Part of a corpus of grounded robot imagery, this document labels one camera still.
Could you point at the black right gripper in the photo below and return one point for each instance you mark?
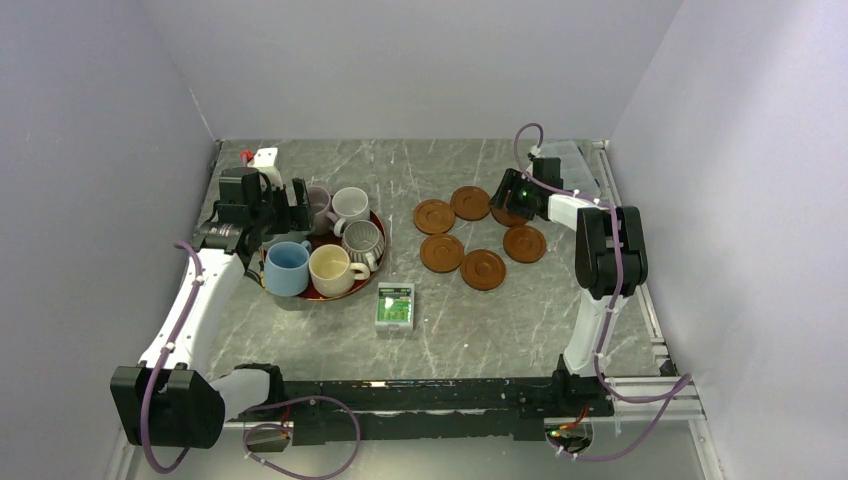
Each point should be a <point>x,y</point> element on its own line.
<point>511,181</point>

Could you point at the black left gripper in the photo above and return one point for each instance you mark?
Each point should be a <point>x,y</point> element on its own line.
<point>294,218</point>

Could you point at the brown wooden coaster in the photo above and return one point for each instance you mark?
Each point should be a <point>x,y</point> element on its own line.
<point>483,269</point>
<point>505,218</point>
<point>441,253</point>
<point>524,244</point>
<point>434,216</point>
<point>470,203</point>

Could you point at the cream ribbed ceramic mug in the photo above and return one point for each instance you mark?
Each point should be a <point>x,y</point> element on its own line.
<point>332,271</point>

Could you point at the grey ribbed ceramic cup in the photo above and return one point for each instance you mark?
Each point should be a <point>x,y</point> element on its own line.
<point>365,243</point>

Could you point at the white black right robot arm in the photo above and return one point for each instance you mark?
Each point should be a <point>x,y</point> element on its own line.
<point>610,260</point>

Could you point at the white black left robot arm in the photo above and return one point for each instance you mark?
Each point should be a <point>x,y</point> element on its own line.
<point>166,399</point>

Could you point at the grey-green ceramic mug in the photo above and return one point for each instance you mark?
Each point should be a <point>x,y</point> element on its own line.
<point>292,236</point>

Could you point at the mauve ceramic mug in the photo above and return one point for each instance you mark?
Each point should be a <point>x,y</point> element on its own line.
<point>320,201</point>

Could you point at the dark red round tray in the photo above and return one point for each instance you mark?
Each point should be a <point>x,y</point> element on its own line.
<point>311,293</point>

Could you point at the light blue ceramic mug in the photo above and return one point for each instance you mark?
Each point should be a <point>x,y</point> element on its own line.
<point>286,270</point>

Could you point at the white ceramic mug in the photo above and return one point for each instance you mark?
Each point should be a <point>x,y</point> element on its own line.
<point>348,205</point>

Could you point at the clear plastic organizer box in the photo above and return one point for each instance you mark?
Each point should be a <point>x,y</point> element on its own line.
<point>574,169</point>

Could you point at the green label plastic box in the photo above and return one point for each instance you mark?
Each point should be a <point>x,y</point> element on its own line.
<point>395,307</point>

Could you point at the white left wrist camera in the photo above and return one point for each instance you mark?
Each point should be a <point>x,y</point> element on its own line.
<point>264,160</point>

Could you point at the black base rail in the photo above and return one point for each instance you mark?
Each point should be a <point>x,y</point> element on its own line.
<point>519,407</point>

